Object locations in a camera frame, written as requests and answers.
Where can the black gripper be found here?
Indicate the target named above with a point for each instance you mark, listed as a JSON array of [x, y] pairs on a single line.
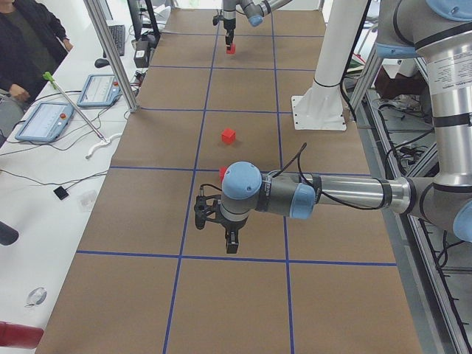
[[231, 224], [229, 26]]

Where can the red block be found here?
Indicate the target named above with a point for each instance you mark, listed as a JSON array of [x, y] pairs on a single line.
[[228, 136], [230, 50], [222, 173]]

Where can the black box device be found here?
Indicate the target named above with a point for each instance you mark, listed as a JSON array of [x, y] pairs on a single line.
[[141, 56]]

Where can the black keyboard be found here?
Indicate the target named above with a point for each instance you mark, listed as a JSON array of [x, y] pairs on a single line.
[[118, 34]]

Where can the black computer mouse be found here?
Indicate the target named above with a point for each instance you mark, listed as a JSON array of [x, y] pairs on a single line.
[[101, 62]]

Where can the far teach pendant tablet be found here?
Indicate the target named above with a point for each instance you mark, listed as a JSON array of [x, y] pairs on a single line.
[[99, 91]]

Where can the teach pendant tablet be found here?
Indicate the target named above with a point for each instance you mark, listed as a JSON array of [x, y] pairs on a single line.
[[46, 122], [99, 91]]

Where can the long metal rod green tip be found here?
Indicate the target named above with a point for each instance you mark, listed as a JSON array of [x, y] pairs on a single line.
[[48, 77]]

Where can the person in black jacket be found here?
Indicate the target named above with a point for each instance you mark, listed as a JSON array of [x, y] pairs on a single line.
[[33, 41]]

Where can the near teach pendant tablet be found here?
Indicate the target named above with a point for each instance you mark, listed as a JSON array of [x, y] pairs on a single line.
[[46, 122]]

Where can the red cylinder on table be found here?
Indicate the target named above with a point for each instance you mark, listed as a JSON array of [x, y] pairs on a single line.
[[20, 336]]

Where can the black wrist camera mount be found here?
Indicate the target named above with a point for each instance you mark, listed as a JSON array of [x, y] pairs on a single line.
[[207, 207]]

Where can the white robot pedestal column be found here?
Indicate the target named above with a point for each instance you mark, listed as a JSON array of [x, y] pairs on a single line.
[[345, 20]]

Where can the white pedestal base plate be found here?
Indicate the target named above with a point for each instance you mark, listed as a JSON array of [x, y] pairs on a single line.
[[319, 109]]

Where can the aluminium frame post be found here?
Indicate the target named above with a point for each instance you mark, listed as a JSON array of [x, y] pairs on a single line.
[[100, 25]]

